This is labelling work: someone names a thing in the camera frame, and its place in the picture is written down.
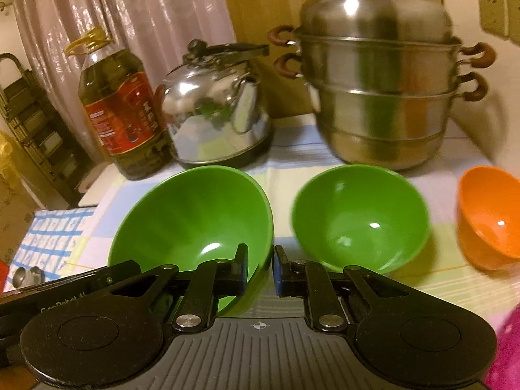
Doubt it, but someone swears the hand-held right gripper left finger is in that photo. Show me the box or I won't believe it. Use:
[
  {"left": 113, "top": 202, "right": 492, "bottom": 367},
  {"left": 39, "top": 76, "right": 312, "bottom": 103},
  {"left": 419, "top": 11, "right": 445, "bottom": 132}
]
[{"left": 97, "top": 244, "right": 249, "bottom": 332}]

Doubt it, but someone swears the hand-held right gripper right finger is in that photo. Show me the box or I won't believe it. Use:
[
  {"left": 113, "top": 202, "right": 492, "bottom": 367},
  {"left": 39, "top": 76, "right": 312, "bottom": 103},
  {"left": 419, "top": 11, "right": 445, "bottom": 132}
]
[{"left": 273, "top": 245, "right": 410, "bottom": 332}]

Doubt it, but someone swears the small green bowl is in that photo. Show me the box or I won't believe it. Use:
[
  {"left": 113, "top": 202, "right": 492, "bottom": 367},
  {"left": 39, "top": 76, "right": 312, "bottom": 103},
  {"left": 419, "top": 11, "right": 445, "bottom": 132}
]
[{"left": 107, "top": 166, "right": 274, "bottom": 318}]

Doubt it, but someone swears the large green bowl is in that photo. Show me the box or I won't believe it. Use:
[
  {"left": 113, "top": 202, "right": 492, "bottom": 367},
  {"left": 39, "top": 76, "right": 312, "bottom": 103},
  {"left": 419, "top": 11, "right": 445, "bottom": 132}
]
[{"left": 291, "top": 164, "right": 431, "bottom": 276}]

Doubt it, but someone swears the orange bowl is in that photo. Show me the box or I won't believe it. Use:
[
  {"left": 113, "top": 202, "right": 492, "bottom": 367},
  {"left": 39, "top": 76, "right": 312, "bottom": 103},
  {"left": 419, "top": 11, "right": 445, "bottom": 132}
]
[{"left": 457, "top": 165, "right": 520, "bottom": 272}]

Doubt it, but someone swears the pink transparent plate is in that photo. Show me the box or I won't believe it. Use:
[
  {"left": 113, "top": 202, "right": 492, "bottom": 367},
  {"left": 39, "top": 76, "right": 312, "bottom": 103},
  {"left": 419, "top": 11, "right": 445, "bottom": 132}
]
[{"left": 483, "top": 305, "right": 520, "bottom": 390}]

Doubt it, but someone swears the small silver metal object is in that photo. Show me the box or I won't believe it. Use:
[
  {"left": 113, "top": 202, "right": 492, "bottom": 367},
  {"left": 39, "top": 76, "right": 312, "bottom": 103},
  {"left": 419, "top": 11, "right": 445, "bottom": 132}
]
[{"left": 12, "top": 266, "right": 43, "bottom": 288}]

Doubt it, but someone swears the blue white checked towel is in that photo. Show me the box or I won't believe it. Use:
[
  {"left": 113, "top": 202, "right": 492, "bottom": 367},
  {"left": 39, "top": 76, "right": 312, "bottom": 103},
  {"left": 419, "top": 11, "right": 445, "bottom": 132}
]
[{"left": 14, "top": 207, "right": 98, "bottom": 281}]

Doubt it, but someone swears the yellow plastic object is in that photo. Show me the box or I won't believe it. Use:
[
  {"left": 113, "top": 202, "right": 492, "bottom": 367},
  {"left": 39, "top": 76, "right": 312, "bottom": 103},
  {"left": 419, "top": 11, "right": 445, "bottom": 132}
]
[{"left": 0, "top": 130, "right": 21, "bottom": 183}]

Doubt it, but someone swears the dark shelf rack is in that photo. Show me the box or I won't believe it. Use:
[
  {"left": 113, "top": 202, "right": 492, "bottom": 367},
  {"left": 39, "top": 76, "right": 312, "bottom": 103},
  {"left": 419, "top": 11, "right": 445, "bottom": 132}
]
[{"left": 0, "top": 53, "right": 94, "bottom": 208}]

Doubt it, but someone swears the stainless steel kettle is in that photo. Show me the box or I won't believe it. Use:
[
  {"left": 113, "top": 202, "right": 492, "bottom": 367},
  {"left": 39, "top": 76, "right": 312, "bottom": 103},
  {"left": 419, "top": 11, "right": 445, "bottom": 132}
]
[{"left": 153, "top": 38, "right": 274, "bottom": 168}]

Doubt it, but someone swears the checked pastel tablecloth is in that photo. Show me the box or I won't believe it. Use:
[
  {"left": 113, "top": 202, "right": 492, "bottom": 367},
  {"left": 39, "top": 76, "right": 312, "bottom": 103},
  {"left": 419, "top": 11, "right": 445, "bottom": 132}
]
[{"left": 8, "top": 114, "right": 520, "bottom": 330}]

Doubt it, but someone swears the cooking oil bottle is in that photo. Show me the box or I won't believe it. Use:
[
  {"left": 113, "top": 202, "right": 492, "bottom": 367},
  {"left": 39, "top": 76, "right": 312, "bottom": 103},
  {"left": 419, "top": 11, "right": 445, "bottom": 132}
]
[{"left": 65, "top": 25, "right": 171, "bottom": 181}]

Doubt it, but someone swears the stainless steel steamer pot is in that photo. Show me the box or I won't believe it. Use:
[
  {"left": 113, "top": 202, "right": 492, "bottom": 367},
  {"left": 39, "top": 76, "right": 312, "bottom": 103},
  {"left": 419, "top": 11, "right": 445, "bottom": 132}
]
[{"left": 266, "top": 0, "right": 497, "bottom": 171}]

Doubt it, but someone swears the wooden panel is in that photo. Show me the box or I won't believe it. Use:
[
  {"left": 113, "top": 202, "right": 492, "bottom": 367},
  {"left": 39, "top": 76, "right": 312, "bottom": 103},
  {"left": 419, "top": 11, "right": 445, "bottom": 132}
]
[{"left": 221, "top": 0, "right": 443, "bottom": 118}]

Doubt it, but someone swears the pink sheer curtain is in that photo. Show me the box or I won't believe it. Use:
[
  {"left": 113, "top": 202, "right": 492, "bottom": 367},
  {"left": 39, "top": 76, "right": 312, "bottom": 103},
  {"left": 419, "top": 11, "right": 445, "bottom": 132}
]
[{"left": 12, "top": 0, "right": 236, "bottom": 163}]

